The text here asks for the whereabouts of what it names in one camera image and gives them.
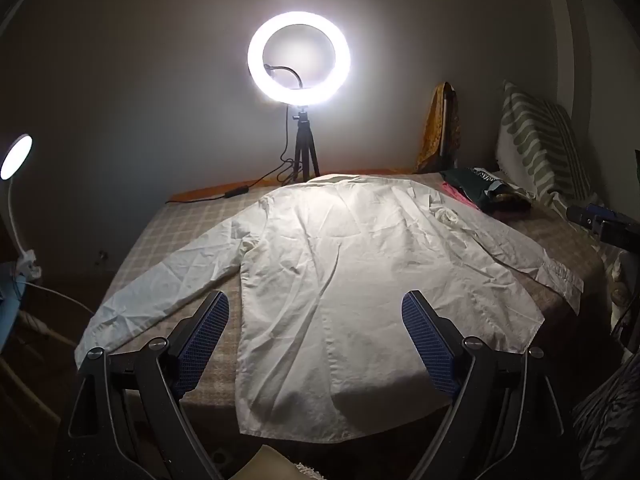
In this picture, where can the yellow patterned cloth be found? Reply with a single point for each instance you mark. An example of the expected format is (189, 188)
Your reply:
(431, 135)

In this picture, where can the dark green folded garment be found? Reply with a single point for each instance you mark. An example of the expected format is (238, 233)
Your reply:
(465, 180)

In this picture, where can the checkered bed blanket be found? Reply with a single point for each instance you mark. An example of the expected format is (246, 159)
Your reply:
(165, 230)

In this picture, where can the green striped pillow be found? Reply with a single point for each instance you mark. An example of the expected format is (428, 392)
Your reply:
(530, 145)

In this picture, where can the zebra striped clothing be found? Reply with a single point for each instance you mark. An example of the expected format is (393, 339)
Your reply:
(610, 420)

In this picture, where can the white clip desk lamp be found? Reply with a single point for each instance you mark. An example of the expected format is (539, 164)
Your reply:
(16, 155)

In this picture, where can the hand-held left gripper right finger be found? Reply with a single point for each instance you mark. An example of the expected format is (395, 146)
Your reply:
(430, 340)

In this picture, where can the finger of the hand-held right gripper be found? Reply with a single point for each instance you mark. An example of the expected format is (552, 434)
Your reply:
(622, 240)
(580, 214)

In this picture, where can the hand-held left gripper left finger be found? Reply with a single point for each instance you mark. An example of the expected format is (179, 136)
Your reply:
(205, 335)

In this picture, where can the multicoloured folded garment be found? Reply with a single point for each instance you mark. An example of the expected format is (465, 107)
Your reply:
(512, 205)

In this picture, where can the white shirt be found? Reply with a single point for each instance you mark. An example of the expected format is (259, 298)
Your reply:
(325, 270)

